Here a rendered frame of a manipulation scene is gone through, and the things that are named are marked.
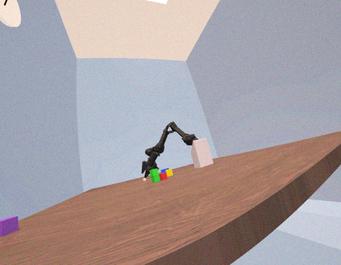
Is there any green block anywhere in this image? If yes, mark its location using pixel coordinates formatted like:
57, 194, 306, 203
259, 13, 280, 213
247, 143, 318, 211
151, 175, 160, 183
150, 168, 159, 176

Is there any yellow block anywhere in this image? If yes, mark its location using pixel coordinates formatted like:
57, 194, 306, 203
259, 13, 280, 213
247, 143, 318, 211
166, 169, 173, 177

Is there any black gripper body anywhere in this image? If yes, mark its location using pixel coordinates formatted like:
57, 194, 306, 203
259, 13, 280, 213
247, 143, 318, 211
142, 158, 155, 171

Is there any purple block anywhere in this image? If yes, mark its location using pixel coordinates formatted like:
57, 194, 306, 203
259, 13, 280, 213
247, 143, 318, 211
0, 216, 19, 236

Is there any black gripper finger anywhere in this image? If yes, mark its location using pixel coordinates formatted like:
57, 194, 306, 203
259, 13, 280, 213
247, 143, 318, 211
144, 169, 150, 178
141, 164, 147, 173

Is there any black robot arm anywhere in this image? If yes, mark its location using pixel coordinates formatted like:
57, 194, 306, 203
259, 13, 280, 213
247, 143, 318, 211
145, 122, 198, 160

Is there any red block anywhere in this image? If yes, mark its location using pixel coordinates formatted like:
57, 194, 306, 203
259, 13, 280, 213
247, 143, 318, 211
159, 173, 167, 180

